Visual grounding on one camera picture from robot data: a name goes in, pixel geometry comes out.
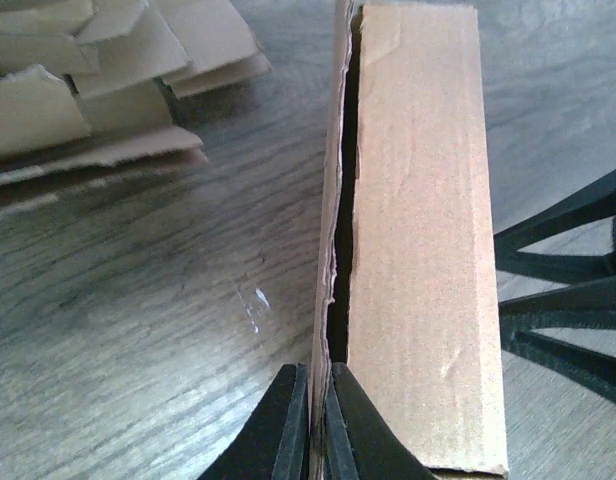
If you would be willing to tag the stack of flat cardboard boxes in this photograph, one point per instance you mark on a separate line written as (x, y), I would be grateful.
(83, 84)

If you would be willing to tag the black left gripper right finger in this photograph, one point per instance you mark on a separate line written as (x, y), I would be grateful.
(358, 442)

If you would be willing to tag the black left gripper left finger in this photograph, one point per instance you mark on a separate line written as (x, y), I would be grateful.
(274, 441)

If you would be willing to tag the brown cardboard box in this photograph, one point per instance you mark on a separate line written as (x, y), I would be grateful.
(406, 286)

